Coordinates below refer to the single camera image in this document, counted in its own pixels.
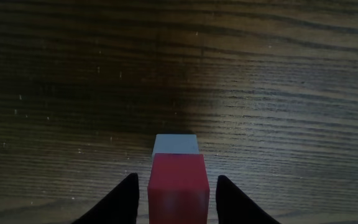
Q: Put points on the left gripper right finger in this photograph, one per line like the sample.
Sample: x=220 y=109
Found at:
x=232 y=205

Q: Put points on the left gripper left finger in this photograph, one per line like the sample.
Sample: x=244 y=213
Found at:
x=120 y=205

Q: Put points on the red cube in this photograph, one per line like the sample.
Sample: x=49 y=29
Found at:
x=179 y=186

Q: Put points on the white cube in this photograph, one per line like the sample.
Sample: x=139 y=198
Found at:
x=176 y=144

